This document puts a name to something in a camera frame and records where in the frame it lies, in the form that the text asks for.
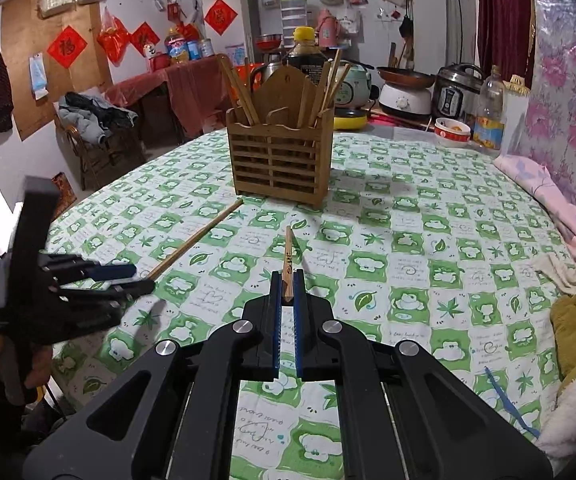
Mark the cream cloth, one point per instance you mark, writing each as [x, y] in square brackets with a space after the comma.
[573, 275]

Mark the brown frying pan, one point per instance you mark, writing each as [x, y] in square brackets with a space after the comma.
[405, 77]

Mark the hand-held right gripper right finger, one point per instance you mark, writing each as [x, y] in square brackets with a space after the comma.
[299, 340]

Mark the wooden chair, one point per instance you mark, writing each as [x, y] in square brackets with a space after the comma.
[102, 165]

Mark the person's left hand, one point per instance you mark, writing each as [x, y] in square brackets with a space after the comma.
[40, 365]

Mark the brown wall board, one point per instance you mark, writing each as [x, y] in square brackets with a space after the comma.
[20, 35]

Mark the silver pressure cooker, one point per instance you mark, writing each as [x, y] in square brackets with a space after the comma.
[455, 95]

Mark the red metal bowl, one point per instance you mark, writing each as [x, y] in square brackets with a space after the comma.
[268, 41]

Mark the floral plastic-wrapped mattress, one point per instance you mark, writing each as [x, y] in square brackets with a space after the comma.
[568, 85]

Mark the pile of grey clothes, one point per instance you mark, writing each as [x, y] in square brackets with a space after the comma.
[90, 115]

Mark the blue white wall calendar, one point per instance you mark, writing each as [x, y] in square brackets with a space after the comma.
[38, 77]

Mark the wooden slatted chopstick holder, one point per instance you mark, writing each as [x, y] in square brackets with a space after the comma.
[280, 160]

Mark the steel kettle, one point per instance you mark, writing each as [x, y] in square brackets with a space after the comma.
[268, 75]

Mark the blue label bottle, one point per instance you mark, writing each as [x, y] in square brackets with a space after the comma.
[194, 51]

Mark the red hanging decoration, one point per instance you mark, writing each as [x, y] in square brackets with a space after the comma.
[112, 37]

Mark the blue plastic strip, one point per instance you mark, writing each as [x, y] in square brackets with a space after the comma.
[510, 400]

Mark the green patterned sheet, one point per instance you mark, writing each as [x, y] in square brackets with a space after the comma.
[418, 240]

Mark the striped stacked container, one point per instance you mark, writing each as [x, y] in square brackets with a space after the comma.
[295, 9]

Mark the white electric cooker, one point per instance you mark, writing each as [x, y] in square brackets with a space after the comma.
[405, 102]

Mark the red cloth covered table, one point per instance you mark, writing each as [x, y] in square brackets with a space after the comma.
[187, 90]

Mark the clear plastic oil bottle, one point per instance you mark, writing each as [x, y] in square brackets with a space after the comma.
[489, 120]

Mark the pink floral cloth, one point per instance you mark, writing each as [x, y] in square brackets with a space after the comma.
[548, 195]

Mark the black hanging ladle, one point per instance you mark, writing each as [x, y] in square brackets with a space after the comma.
[406, 27]

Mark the pale green rice cooker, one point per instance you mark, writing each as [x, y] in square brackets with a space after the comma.
[355, 87]

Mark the wooden chopstick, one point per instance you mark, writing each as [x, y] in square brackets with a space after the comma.
[195, 237]
[288, 270]

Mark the red diamond paper poster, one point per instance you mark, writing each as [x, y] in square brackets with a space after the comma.
[220, 17]
[145, 39]
[67, 46]

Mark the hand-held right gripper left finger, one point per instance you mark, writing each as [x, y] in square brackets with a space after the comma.
[276, 330]

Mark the dark red curtain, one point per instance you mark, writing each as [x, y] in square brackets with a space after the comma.
[503, 20]

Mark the yellow cooking oil bottle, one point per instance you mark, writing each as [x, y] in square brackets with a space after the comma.
[176, 49]

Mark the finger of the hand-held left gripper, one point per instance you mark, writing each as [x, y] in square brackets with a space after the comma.
[117, 292]
[112, 272]

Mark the white refrigerator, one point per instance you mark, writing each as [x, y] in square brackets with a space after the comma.
[248, 15]

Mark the red and white bowl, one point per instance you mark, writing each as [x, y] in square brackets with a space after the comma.
[452, 134]

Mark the dark bottle yellow cap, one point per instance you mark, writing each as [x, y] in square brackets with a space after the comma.
[305, 52]

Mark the red gift box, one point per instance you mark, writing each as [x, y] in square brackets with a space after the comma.
[63, 191]

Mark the pink thermos jug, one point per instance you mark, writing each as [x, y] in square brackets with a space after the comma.
[328, 30]

